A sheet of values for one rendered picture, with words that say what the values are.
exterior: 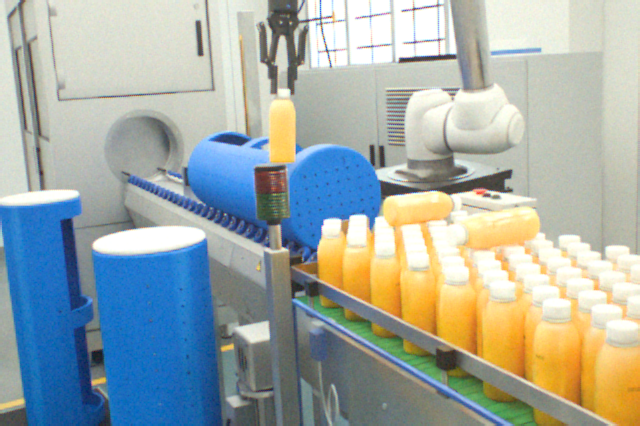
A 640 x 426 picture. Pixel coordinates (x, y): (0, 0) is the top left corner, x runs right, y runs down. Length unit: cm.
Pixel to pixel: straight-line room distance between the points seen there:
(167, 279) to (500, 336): 91
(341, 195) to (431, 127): 56
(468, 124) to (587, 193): 154
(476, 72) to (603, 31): 250
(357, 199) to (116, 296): 66
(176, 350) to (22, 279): 112
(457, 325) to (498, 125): 114
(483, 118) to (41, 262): 160
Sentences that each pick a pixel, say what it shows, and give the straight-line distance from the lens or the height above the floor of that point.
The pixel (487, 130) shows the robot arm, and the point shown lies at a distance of 237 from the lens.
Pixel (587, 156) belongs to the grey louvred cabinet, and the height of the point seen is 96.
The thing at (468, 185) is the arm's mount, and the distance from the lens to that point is 246.
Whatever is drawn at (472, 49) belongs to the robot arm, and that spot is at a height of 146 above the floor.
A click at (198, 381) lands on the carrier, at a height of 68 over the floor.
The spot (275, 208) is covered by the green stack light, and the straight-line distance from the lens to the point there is 140.
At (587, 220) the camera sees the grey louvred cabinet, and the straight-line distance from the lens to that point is 386.
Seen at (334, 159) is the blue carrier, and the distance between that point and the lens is 199.
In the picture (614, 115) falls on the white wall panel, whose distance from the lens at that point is 477.
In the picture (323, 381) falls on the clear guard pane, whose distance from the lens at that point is 157.
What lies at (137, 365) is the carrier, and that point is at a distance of 193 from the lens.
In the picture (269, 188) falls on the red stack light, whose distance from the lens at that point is 139.
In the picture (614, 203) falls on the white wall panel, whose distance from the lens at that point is 483.
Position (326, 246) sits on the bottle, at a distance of 170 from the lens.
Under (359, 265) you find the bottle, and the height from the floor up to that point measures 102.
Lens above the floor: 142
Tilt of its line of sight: 10 degrees down
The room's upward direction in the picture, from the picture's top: 3 degrees counter-clockwise
